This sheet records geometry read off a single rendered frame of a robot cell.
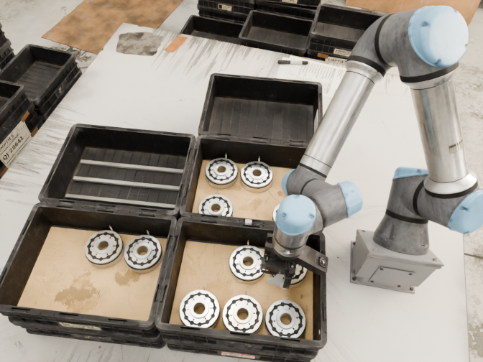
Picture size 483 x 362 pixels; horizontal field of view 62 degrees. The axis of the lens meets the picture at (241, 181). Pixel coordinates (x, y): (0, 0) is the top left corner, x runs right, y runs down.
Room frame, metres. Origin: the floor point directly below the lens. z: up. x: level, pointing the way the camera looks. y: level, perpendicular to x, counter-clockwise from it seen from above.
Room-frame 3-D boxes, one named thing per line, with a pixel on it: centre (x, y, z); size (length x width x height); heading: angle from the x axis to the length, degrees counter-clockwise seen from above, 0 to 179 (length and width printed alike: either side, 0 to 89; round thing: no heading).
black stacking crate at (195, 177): (0.68, -0.04, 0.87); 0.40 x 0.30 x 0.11; 86
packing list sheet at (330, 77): (1.42, -0.30, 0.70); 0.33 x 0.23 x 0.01; 76
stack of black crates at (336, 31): (2.00, -0.56, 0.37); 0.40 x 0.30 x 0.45; 76
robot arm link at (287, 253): (0.41, -0.11, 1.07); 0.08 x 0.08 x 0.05
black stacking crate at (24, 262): (0.41, 0.38, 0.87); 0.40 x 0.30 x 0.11; 86
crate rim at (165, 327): (0.38, -0.02, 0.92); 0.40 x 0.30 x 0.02; 86
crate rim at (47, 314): (0.41, 0.38, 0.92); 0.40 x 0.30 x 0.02; 86
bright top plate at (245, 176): (0.75, -0.05, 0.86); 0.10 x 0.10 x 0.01
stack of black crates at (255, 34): (2.10, -0.17, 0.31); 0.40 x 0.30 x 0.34; 76
